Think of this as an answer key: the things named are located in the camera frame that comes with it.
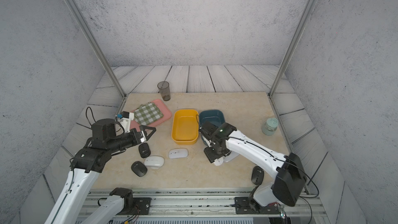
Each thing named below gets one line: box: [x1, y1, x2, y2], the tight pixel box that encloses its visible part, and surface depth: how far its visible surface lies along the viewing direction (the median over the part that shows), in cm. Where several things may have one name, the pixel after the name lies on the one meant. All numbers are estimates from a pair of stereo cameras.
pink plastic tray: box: [130, 98, 173, 133], surface depth 112 cm
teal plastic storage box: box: [199, 109, 226, 129], surface depth 106 cm
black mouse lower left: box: [131, 160, 148, 177], surface depth 85 cm
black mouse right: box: [251, 165, 265, 186], surface depth 82 cm
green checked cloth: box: [133, 101, 164, 126], surface depth 113 cm
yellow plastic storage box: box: [171, 108, 200, 146], surface depth 101 cm
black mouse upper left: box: [138, 142, 151, 159], surface depth 91 cm
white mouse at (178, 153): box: [168, 147, 189, 160], surface depth 91 cm
